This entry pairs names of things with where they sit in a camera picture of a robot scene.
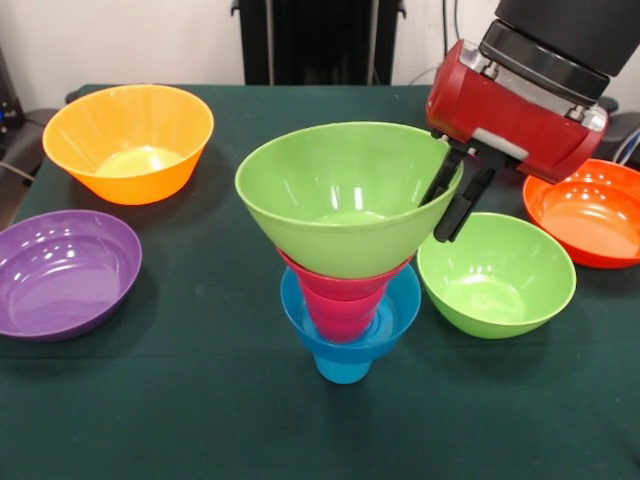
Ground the black computer box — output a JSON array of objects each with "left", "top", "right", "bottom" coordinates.
[{"left": 0, "top": 47, "right": 26, "bottom": 134}]

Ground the green bowl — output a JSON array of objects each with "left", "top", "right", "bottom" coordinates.
[
  {"left": 234, "top": 121, "right": 466, "bottom": 280},
  {"left": 416, "top": 212, "right": 578, "bottom": 340}
]

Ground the yellow bowl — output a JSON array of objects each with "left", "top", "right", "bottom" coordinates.
[{"left": 41, "top": 83, "right": 216, "bottom": 206}]

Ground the blue bowl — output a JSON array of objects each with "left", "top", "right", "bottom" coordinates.
[{"left": 279, "top": 262, "right": 423, "bottom": 359}]

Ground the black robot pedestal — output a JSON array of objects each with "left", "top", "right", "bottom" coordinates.
[{"left": 230, "top": 0, "right": 407, "bottom": 86}]

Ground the black office chair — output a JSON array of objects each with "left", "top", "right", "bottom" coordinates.
[
  {"left": 597, "top": 94, "right": 640, "bottom": 169},
  {"left": 0, "top": 107, "right": 61, "bottom": 181}
]

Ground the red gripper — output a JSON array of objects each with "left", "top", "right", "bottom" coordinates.
[{"left": 418, "top": 38, "right": 611, "bottom": 245}]

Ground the red cup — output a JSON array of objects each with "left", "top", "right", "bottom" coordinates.
[{"left": 299, "top": 282, "right": 389, "bottom": 344}]

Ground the purple bowl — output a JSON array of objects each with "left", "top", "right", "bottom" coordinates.
[{"left": 0, "top": 208, "right": 144, "bottom": 343}]

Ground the red bowl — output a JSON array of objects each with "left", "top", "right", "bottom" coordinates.
[{"left": 276, "top": 246, "right": 417, "bottom": 304}]

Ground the dark green tablecloth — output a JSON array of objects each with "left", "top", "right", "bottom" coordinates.
[{"left": 0, "top": 83, "right": 640, "bottom": 480}]

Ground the blue cup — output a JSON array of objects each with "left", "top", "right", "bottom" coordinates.
[{"left": 313, "top": 349, "right": 374, "bottom": 386}]

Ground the orange bowl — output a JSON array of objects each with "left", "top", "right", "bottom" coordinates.
[{"left": 522, "top": 158, "right": 640, "bottom": 270}]

